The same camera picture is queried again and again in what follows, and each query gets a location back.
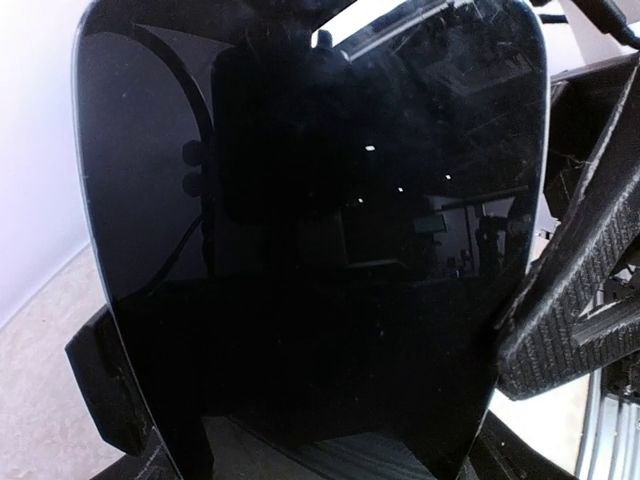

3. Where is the left gripper left finger seen under phone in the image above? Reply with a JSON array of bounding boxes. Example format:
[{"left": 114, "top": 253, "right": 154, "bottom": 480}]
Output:
[{"left": 449, "top": 414, "right": 575, "bottom": 479}]

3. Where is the black round-base phone stand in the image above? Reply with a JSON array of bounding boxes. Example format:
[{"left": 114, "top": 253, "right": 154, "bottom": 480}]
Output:
[{"left": 65, "top": 306, "right": 214, "bottom": 479}]

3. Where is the silver edged black smartphone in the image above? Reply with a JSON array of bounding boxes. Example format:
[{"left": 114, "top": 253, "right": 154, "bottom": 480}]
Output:
[{"left": 74, "top": 1, "right": 549, "bottom": 479}]

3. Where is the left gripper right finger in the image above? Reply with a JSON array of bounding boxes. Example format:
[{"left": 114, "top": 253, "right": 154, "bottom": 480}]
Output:
[{"left": 497, "top": 54, "right": 639, "bottom": 400}]

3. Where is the aluminium front rail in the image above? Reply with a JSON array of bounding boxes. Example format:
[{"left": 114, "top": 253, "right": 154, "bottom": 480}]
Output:
[{"left": 575, "top": 354, "right": 639, "bottom": 480}]

